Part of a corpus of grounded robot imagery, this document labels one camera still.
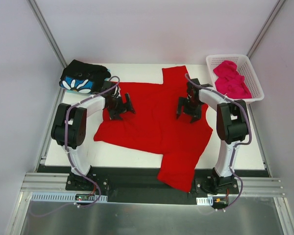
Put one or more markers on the white cable duct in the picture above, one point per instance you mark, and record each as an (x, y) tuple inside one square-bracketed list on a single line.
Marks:
[(204, 201), (67, 197)]

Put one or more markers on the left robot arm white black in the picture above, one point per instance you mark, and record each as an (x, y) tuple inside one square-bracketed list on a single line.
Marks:
[(70, 122)]

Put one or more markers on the right white cable duct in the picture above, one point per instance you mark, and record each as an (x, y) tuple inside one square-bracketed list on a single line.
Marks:
[(204, 201)]

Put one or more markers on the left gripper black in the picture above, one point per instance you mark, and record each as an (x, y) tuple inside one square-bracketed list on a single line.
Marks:
[(121, 107)]

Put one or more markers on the aluminium corner post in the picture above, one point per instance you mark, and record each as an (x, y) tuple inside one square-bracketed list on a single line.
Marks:
[(47, 31), (264, 29)]

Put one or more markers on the folded black flower t shirt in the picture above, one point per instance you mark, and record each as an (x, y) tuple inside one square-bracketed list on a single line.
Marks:
[(76, 66)]

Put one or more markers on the left aluminium corner post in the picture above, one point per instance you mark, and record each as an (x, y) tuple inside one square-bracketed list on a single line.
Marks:
[(47, 31)]

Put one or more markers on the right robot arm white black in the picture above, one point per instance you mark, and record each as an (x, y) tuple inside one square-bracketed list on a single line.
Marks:
[(232, 126)]

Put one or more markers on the right aluminium corner post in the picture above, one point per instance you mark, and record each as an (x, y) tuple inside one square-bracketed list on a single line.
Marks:
[(264, 29)]

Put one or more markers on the red t shirt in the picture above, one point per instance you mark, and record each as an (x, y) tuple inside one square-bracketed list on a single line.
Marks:
[(154, 128)]

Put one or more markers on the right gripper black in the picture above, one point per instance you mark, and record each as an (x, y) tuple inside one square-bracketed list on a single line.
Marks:
[(190, 107)]

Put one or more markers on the crumpled magenta t shirt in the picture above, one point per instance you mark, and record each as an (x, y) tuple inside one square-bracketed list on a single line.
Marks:
[(230, 82)]

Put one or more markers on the aluminium front frame rail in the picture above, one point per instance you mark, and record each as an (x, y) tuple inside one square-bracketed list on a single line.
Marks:
[(55, 182)]

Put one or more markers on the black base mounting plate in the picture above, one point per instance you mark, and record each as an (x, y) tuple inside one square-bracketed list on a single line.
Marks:
[(139, 185)]

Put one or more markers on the left white cable duct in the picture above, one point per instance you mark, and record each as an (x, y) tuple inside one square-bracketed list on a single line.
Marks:
[(67, 197)]

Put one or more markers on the white plastic basket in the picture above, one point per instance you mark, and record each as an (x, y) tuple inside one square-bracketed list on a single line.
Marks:
[(244, 68)]

